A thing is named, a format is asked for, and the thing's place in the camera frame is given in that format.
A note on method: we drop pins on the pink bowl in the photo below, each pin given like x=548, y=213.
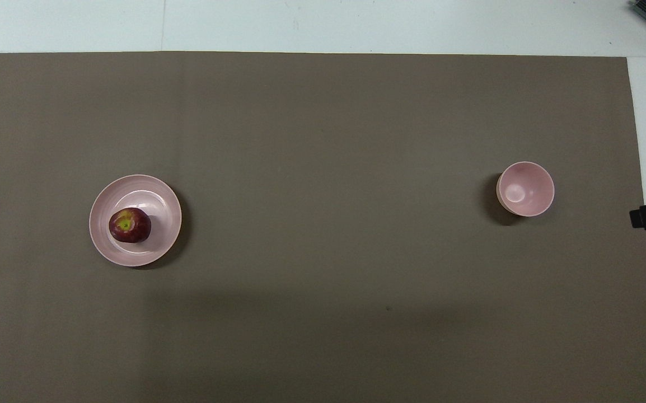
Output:
x=526, y=190

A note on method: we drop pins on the red apple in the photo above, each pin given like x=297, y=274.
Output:
x=130, y=225

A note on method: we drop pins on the pink plate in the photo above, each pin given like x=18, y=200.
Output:
x=158, y=201

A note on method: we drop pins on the brown table mat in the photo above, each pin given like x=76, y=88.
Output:
x=323, y=140

